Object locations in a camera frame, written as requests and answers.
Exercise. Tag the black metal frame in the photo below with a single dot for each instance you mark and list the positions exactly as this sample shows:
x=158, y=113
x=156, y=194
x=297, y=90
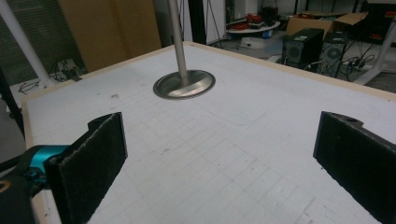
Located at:
x=9, y=102

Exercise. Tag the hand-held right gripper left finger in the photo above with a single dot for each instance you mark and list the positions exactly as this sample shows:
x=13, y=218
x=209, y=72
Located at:
x=90, y=161

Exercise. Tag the open cardboard box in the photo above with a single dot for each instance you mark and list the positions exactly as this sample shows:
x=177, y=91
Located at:
x=311, y=22

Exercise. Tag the round white table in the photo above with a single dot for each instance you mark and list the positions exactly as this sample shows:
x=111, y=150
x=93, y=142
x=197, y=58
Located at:
x=252, y=30

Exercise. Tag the white power strip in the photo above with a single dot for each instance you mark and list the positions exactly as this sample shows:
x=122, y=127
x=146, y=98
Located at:
x=361, y=64

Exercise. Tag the white pole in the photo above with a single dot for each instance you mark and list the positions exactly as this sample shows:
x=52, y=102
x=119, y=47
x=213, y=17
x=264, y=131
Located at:
x=21, y=43

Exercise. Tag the steel utensil stand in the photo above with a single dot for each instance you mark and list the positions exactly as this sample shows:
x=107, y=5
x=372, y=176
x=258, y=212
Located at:
x=186, y=85

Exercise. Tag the white stand leg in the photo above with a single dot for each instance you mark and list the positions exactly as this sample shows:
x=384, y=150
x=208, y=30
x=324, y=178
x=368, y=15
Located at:
x=378, y=62

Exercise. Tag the white grid mat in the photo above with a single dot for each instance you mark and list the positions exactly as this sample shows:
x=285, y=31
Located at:
x=249, y=155

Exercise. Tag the tall cardboard panel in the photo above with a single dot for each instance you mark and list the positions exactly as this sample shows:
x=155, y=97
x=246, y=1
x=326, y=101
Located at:
x=109, y=31

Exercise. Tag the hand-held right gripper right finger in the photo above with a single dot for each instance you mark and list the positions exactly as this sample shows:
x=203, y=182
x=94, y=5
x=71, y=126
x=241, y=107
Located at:
x=358, y=161

